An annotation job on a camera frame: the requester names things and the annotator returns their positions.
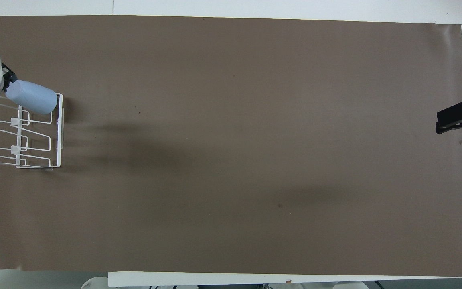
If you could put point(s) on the light blue cup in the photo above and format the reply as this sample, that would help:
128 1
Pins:
32 97

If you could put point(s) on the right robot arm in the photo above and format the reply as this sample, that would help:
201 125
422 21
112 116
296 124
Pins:
347 285

